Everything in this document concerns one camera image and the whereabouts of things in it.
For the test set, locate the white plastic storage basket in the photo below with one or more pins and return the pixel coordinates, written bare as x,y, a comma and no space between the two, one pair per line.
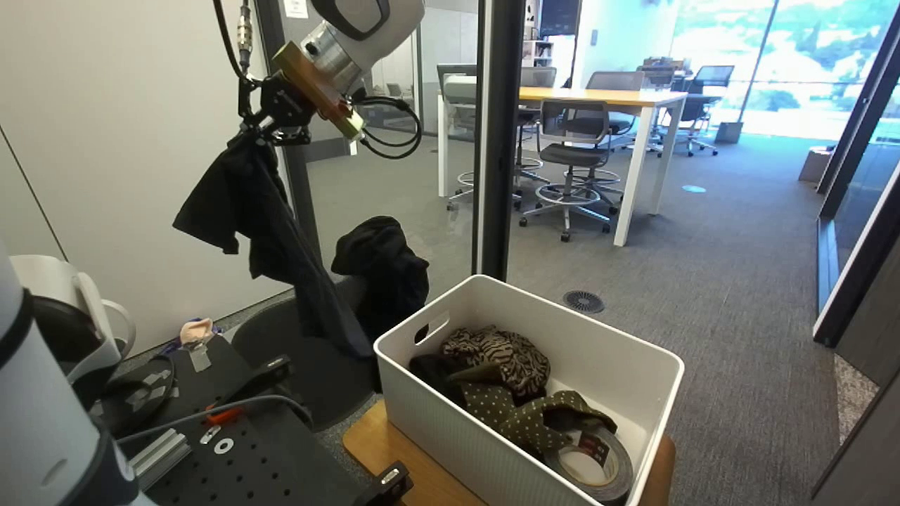
452,424

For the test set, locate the crumpled black cloth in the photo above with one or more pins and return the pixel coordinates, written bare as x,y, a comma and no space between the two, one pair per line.
381,271

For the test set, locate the tiger-stripe patterned cloth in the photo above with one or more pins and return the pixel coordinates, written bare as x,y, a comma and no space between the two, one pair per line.
494,356

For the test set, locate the grey duct tape roll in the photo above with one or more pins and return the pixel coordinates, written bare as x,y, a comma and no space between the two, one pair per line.
609,480

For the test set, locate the brass-coloured wrist camera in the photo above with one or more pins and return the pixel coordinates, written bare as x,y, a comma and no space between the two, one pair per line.
314,89

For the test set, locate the black perforated robot table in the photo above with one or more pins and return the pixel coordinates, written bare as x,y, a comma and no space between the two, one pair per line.
263,460

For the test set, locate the black door frame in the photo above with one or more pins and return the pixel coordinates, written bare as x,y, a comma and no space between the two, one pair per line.
858,271
868,102

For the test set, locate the grey metal post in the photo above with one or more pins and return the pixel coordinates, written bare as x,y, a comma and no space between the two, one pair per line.
303,188

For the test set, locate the wooden desk with white legs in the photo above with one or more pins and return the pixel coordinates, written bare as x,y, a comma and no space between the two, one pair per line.
601,96

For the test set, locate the black glass partition frame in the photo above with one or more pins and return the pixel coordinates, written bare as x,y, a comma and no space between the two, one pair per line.
498,143

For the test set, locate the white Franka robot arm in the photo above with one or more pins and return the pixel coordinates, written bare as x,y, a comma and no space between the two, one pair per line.
376,30

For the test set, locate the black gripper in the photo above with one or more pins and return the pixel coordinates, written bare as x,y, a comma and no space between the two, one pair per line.
273,113

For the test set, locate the dark office chair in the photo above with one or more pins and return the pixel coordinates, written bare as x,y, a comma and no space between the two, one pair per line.
694,102

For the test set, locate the round floor outlet cover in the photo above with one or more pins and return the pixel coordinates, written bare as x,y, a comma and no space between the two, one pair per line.
582,303

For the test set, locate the black computer monitor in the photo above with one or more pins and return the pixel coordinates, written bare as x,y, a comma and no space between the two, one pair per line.
717,74

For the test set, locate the small grey waste bin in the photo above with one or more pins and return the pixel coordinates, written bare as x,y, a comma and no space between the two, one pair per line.
816,165

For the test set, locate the green polka-dot cloth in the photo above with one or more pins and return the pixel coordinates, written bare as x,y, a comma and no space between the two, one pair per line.
523,417

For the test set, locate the black shirt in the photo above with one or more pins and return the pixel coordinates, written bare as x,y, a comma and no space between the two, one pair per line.
234,202

